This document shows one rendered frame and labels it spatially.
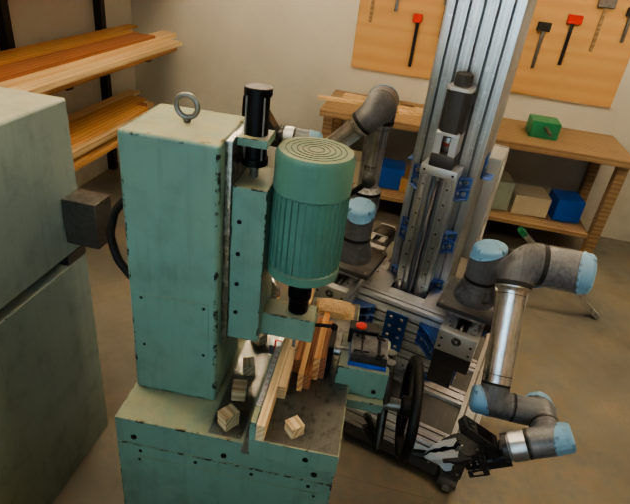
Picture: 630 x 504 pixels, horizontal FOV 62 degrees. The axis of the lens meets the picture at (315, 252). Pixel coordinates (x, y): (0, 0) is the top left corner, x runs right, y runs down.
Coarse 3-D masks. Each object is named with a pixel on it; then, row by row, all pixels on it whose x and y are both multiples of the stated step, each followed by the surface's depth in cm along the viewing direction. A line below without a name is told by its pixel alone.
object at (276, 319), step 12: (276, 300) 138; (264, 312) 134; (276, 312) 134; (288, 312) 134; (312, 312) 136; (264, 324) 135; (276, 324) 135; (288, 324) 134; (300, 324) 133; (312, 324) 133; (288, 336) 136; (300, 336) 135; (312, 336) 135
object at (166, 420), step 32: (256, 352) 160; (224, 384) 147; (256, 384) 149; (128, 416) 134; (160, 416) 135; (192, 416) 136; (160, 448) 137; (192, 448) 135; (224, 448) 133; (320, 480) 133
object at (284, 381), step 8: (312, 288) 168; (312, 296) 167; (296, 344) 144; (288, 352) 141; (288, 360) 138; (288, 368) 136; (288, 376) 133; (280, 384) 130; (288, 384) 136; (280, 392) 131
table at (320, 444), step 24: (336, 360) 146; (312, 384) 137; (336, 384) 138; (288, 408) 129; (312, 408) 130; (336, 408) 131; (360, 408) 139; (312, 432) 124; (336, 432) 125; (264, 456) 122; (288, 456) 121; (312, 456) 120; (336, 456) 119
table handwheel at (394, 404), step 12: (420, 360) 143; (408, 372) 155; (420, 372) 138; (408, 384) 149; (420, 384) 135; (408, 396) 146; (420, 396) 133; (384, 408) 145; (396, 408) 145; (408, 408) 143; (420, 408) 133; (396, 420) 157; (408, 420) 133; (396, 432) 154; (408, 432) 132; (396, 444) 149; (408, 444) 133; (396, 456) 143; (408, 456) 136
